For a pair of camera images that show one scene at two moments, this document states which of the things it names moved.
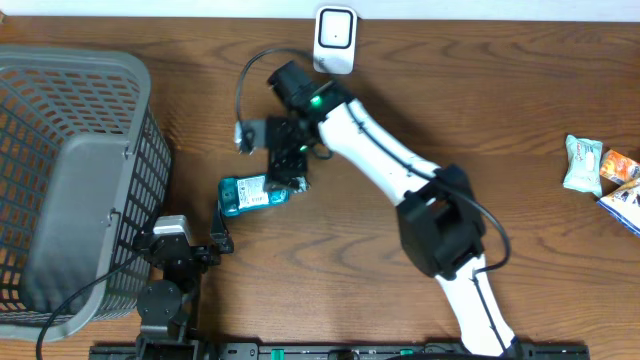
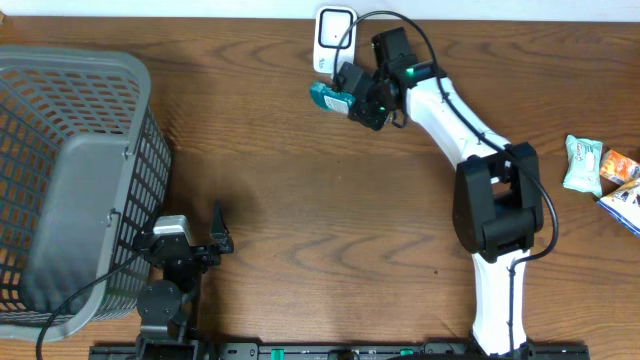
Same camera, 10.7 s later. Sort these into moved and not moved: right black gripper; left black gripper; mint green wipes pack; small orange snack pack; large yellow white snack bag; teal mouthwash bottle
Moved: teal mouthwash bottle; right black gripper
Not moved: left black gripper; large yellow white snack bag; small orange snack pack; mint green wipes pack
